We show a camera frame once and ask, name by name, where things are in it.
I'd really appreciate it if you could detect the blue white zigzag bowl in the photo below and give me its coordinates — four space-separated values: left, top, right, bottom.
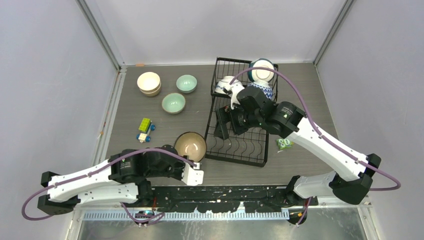
247 80 273 100

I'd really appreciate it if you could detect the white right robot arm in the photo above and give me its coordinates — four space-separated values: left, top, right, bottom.
214 86 381 205

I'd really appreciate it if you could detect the dark blue glazed bowl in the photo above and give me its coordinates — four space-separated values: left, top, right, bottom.
174 131 207 163

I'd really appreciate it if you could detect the toy truck with green block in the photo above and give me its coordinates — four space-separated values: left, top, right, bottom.
136 118 156 143

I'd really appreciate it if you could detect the pale green striped bowl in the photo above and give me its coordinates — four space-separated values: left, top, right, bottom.
176 74 198 94

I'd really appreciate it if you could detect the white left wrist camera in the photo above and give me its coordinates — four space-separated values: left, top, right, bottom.
181 162 204 186

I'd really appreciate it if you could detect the black wire dish rack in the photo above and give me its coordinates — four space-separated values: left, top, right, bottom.
204 57 278 167

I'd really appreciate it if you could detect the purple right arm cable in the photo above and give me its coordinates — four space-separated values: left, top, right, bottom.
228 66 402 226

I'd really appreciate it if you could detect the teal bowl white base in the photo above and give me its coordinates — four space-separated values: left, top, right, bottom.
247 58 275 83

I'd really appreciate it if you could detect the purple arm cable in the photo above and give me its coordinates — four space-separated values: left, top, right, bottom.
228 66 402 226
21 147 200 227

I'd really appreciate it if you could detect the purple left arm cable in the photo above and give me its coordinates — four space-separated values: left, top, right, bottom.
21 147 200 227

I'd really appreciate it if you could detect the light green bowl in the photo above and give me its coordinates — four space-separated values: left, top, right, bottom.
161 92 186 115

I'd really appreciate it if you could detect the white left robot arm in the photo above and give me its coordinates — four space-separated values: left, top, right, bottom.
37 144 200 216

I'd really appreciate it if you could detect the white blue floral bowl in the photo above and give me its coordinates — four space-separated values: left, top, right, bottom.
214 76 234 97

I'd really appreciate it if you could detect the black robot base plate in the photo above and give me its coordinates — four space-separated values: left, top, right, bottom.
121 185 319 215

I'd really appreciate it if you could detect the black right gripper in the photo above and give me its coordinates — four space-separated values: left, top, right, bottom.
213 101 262 140

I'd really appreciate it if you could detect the green owl puzzle piece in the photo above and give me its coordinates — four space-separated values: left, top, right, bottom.
275 138 294 152

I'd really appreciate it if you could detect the beige bowl with flower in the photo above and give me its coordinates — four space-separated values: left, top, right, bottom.
137 71 161 93

